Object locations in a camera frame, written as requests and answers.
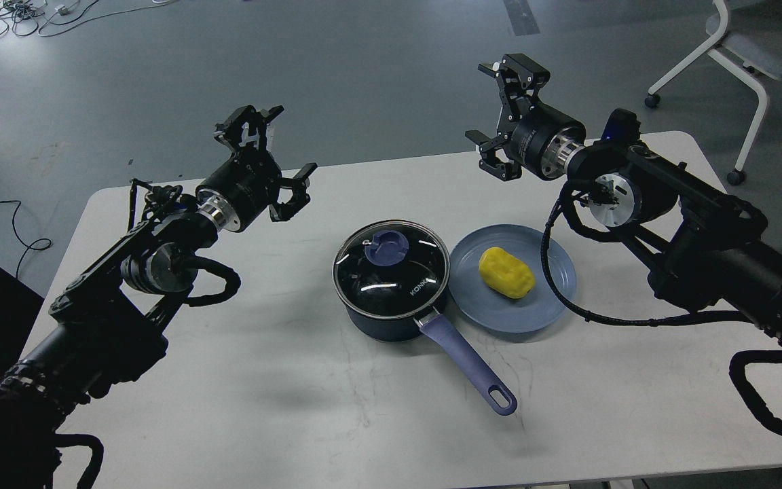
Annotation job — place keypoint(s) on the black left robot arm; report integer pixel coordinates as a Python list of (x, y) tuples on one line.
[(111, 319)]

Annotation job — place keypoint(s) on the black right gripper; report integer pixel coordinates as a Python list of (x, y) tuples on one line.
[(532, 137)]

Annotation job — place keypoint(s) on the blue round plate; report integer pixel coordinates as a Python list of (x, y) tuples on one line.
[(490, 309)]

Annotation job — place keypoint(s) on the glass pot lid blue knob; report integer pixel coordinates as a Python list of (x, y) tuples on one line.
[(391, 269)]

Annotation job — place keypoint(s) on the yellow potato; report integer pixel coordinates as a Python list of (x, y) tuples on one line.
[(505, 273)]

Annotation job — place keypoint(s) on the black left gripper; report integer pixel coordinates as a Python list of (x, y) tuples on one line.
[(249, 181)]

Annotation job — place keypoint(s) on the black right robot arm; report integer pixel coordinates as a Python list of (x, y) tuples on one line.
[(702, 247)]

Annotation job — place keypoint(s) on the white office chair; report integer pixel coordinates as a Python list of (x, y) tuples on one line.
[(747, 41)]

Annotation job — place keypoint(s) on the dark pot with purple handle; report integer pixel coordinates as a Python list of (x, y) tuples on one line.
[(432, 323)]

